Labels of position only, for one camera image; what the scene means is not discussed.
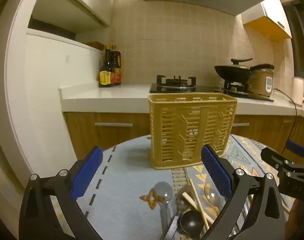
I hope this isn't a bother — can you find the dark sauce bottle yellow label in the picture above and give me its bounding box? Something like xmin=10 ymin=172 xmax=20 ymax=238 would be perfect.
xmin=99 ymin=44 xmax=113 ymax=88

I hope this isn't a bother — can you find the brown cardboard box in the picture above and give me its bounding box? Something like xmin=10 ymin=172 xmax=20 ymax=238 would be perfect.
xmin=88 ymin=41 xmax=105 ymax=51

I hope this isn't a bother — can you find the yellow plastic utensil basket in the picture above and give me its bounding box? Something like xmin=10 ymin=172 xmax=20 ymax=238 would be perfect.
xmin=148 ymin=92 xmax=238 ymax=170

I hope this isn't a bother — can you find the clear plastic spoon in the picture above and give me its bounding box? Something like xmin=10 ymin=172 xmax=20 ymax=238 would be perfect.
xmin=153 ymin=181 xmax=174 ymax=233

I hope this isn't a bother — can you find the black power cable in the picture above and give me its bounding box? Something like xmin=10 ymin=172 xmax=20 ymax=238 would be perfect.
xmin=272 ymin=88 xmax=298 ymax=155

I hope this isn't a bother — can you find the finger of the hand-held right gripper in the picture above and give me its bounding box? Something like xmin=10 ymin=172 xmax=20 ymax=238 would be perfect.
xmin=261 ymin=147 xmax=296 ymax=172
xmin=286 ymin=140 xmax=304 ymax=159

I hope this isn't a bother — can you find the wooden chopstick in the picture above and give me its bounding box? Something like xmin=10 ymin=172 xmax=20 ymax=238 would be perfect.
xmin=183 ymin=167 xmax=210 ymax=230
xmin=181 ymin=192 xmax=215 ymax=225

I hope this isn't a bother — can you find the black gas stove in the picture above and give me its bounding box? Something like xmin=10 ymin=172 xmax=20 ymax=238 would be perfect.
xmin=149 ymin=75 xmax=275 ymax=102

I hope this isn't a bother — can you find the beige rice cooker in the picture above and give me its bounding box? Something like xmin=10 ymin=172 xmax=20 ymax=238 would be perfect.
xmin=250 ymin=64 xmax=275 ymax=97

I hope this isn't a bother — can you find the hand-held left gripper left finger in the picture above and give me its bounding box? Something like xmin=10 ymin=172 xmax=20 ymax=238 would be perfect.
xmin=19 ymin=145 xmax=104 ymax=240

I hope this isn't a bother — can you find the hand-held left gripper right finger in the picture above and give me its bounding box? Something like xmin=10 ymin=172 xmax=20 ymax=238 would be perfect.
xmin=201 ymin=144 xmax=286 ymax=240

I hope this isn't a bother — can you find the patterned blue tablecloth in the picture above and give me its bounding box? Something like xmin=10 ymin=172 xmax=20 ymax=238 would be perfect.
xmin=52 ymin=134 xmax=300 ymax=240

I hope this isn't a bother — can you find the dark window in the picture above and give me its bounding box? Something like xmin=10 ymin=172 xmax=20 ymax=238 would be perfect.
xmin=286 ymin=0 xmax=304 ymax=78

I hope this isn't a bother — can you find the black wok with lid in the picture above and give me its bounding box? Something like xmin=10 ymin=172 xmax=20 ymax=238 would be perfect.
xmin=214 ymin=58 xmax=253 ymax=81

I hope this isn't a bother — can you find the dark sauce bottle red label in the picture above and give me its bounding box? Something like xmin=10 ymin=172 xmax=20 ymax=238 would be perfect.
xmin=109 ymin=44 xmax=122 ymax=86

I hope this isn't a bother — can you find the black spoon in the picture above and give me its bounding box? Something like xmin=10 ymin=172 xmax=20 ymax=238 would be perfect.
xmin=180 ymin=209 xmax=203 ymax=233

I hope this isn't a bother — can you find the black ladle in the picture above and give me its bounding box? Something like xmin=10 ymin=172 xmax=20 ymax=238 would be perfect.
xmin=164 ymin=185 xmax=192 ymax=240

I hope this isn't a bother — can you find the white refrigerator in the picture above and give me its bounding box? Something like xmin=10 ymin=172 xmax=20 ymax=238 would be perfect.
xmin=7 ymin=29 xmax=105 ymax=180

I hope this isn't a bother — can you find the white and orange wall cabinet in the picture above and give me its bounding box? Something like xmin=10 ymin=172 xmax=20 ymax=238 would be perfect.
xmin=242 ymin=1 xmax=293 ymax=40

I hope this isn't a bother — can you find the white electric kettle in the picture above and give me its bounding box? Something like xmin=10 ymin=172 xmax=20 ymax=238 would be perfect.
xmin=292 ymin=76 xmax=304 ymax=107

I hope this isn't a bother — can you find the long silver drawer handle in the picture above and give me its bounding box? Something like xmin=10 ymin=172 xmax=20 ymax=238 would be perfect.
xmin=94 ymin=122 xmax=134 ymax=127

